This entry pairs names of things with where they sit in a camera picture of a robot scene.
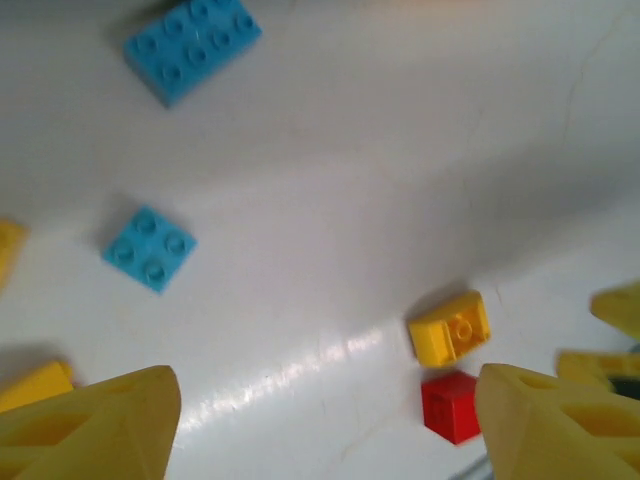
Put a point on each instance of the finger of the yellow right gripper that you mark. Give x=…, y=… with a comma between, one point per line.
x=590, y=364
x=622, y=310

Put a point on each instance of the small red lego brick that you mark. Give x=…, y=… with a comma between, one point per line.
x=450, y=405

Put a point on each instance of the yellow sloped lego brick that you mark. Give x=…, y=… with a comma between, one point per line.
x=435, y=340

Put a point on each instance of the blue two-by-four lego brick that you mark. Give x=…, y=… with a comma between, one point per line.
x=195, y=50

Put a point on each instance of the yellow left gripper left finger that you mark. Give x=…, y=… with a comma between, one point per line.
x=90, y=435

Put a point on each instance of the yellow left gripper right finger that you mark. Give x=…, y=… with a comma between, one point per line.
x=550, y=440

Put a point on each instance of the blue two-by-two lego plate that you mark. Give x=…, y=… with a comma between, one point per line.
x=150, y=250

